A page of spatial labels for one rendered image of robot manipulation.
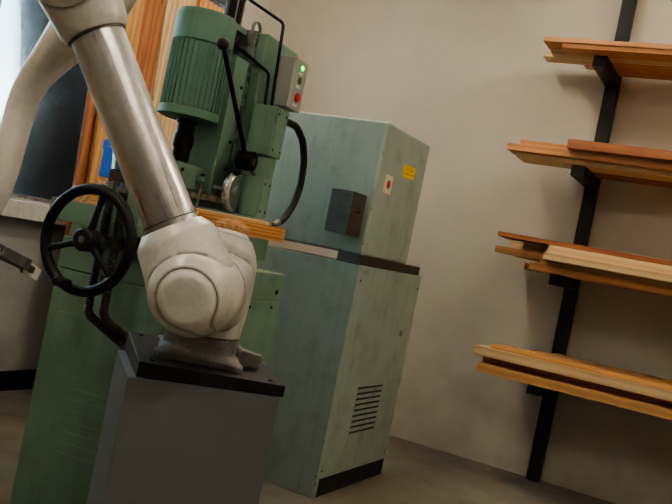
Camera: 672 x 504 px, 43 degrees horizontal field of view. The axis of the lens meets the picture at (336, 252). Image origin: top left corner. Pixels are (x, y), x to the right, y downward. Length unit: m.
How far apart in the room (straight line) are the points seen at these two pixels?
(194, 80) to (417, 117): 2.42
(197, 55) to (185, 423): 1.17
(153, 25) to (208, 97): 1.91
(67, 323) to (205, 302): 1.06
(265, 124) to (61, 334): 0.85
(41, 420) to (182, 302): 1.15
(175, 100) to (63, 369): 0.81
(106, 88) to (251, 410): 0.67
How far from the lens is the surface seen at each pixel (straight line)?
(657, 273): 3.76
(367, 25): 5.01
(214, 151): 2.59
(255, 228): 2.38
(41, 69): 1.85
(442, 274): 4.55
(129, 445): 1.70
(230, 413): 1.71
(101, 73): 1.62
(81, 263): 2.49
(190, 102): 2.48
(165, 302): 1.50
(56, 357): 2.53
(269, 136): 2.61
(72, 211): 2.53
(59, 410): 2.54
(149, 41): 4.35
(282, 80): 2.75
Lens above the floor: 0.91
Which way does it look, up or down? level
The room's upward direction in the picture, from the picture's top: 11 degrees clockwise
